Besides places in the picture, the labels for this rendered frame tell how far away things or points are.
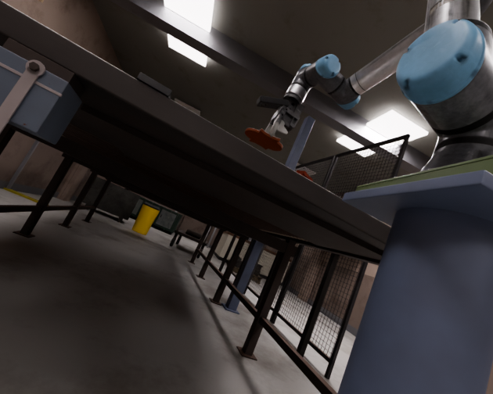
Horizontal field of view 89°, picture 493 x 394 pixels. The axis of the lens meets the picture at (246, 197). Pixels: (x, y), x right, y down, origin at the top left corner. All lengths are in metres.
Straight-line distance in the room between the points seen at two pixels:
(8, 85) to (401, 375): 0.80
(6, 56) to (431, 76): 0.74
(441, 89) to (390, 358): 0.41
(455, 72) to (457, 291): 0.32
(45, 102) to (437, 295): 0.74
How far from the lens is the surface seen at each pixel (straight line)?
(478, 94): 0.56
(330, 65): 0.99
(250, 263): 2.80
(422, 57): 0.55
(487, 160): 0.46
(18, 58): 0.69
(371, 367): 0.48
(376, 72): 1.01
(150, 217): 5.88
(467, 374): 0.49
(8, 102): 0.66
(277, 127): 0.91
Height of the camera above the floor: 0.68
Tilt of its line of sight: 10 degrees up
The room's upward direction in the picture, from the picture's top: 24 degrees clockwise
